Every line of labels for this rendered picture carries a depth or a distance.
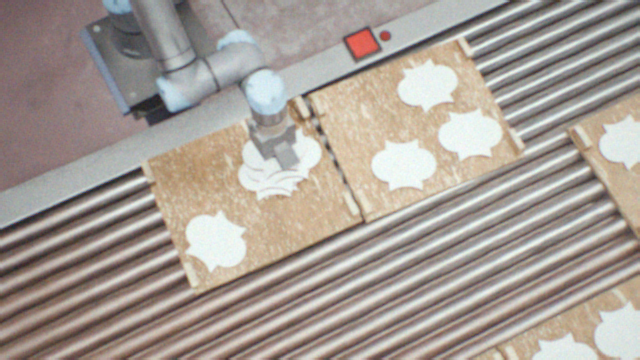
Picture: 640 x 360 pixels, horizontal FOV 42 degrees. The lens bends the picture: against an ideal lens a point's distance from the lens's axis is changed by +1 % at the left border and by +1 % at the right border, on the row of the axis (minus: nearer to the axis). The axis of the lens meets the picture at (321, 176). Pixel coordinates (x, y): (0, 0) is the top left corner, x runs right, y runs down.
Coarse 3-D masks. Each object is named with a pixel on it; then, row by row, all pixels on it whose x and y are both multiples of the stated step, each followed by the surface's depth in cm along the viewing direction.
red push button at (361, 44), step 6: (354, 36) 205; (360, 36) 205; (366, 36) 205; (348, 42) 204; (354, 42) 204; (360, 42) 204; (366, 42) 204; (372, 42) 204; (354, 48) 203; (360, 48) 203; (366, 48) 203; (372, 48) 203; (354, 54) 203; (360, 54) 203; (366, 54) 203
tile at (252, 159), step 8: (296, 136) 188; (248, 144) 188; (296, 144) 188; (304, 144) 188; (248, 152) 187; (256, 152) 187; (296, 152) 187; (304, 152) 187; (248, 160) 186; (256, 160) 186; (272, 160) 186; (256, 168) 186; (264, 168) 186; (272, 168) 186; (280, 168) 186; (296, 168) 186
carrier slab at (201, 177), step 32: (224, 128) 195; (160, 160) 192; (192, 160) 192; (224, 160) 192; (320, 160) 192; (160, 192) 189; (192, 192) 189; (224, 192) 189; (256, 192) 189; (320, 192) 189; (256, 224) 187; (288, 224) 187; (320, 224) 187; (352, 224) 187; (192, 256) 184; (256, 256) 184
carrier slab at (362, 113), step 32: (416, 64) 201; (448, 64) 201; (320, 96) 198; (352, 96) 198; (384, 96) 198; (480, 96) 198; (352, 128) 195; (384, 128) 195; (416, 128) 195; (352, 160) 192; (448, 160) 192; (480, 160) 192; (512, 160) 192; (352, 192) 190; (384, 192) 189; (416, 192) 189
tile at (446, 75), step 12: (408, 72) 199; (420, 72) 199; (432, 72) 199; (444, 72) 199; (408, 84) 198; (420, 84) 198; (432, 84) 198; (444, 84) 198; (456, 84) 198; (408, 96) 197; (420, 96) 197; (432, 96) 197; (444, 96) 197
